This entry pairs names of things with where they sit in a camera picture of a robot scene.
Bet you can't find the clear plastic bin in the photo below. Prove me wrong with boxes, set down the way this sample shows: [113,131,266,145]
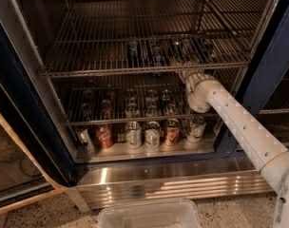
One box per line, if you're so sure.
[98,199,202,228]

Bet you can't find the blue can right middle shelf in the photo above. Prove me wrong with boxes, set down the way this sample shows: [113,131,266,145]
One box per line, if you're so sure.
[194,38,216,64]

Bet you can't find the upper wire shelf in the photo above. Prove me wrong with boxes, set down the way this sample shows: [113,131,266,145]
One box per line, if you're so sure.
[42,0,267,78]

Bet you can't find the dark can left middle shelf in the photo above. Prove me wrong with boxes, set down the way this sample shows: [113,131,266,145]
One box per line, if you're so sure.
[127,41,141,67]

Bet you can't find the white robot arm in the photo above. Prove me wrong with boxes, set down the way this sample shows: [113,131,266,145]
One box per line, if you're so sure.
[178,65,289,228]

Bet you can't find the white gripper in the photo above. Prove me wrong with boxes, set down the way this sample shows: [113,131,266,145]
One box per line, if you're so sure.
[178,61,216,94]

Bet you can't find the stainless steel display fridge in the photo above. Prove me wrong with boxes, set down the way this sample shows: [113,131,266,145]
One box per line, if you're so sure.
[0,0,289,213]

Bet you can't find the silver slim can bottom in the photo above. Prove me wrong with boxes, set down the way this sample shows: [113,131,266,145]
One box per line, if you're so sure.
[74,125,94,151]

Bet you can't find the copper orange can bottom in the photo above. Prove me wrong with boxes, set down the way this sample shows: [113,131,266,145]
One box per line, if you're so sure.
[164,119,180,146]

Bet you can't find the white tilted can bottom right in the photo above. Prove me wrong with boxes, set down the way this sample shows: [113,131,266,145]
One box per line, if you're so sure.
[187,116,206,143]

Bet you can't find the white green can bottom left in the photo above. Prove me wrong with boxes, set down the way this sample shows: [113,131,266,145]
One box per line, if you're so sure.
[125,121,142,149]

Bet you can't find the wire shelf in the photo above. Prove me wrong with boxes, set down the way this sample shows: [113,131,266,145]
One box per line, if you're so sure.
[53,67,241,127]
[42,0,267,78]

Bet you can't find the blue can shelf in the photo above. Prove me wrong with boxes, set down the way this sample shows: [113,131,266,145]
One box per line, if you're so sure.
[194,38,216,64]
[148,40,164,67]

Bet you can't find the middle wire shelf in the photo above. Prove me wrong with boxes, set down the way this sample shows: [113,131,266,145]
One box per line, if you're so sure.
[53,67,241,127]

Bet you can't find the red soda can bottom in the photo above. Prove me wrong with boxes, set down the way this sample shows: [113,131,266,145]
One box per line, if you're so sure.
[95,124,113,148]

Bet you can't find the open glass fridge door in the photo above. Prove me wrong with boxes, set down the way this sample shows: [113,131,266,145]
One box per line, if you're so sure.
[0,22,68,215]

